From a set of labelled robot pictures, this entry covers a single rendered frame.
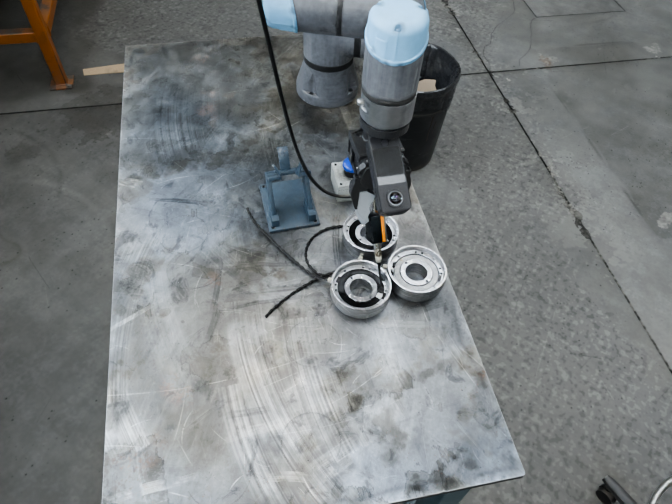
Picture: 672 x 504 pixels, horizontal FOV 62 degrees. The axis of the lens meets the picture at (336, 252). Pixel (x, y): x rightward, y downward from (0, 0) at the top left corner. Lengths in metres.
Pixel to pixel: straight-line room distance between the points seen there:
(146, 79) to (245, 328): 0.75
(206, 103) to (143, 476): 0.84
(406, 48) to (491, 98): 2.18
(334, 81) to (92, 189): 1.35
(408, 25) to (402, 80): 0.07
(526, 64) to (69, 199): 2.27
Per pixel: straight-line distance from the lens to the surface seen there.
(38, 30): 2.84
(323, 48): 1.29
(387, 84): 0.73
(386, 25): 0.70
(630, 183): 2.68
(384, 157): 0.80
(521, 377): 1.92
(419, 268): 1.03
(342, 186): 1.10
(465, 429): 0.91
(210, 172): 1.20
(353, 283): 0.99
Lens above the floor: 1.63
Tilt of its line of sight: 52 degrees down
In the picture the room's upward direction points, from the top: 4 degrees clockwise
